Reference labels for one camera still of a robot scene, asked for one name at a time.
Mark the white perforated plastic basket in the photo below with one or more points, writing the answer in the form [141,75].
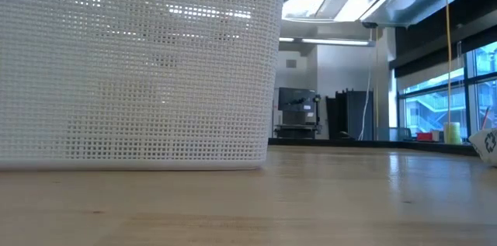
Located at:
[136,83]

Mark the black cabinet machine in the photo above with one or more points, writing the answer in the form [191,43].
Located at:
[297,102]

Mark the black folded panels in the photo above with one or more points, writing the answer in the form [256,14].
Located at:
[349,110]

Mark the long tube light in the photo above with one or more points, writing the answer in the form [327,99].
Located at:
[330,41]

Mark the red box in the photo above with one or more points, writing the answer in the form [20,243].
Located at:
[424,136]

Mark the yellow-green roll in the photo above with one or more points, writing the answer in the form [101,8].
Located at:
[452,133]

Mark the red stick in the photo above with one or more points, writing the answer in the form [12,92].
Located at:
[485,118]

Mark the grey wall vent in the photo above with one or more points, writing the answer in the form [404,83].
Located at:
[291,63]

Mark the black aluminium table frame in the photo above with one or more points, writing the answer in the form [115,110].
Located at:
[369,143]

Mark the window with black frame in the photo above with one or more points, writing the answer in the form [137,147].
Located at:
[427,110]

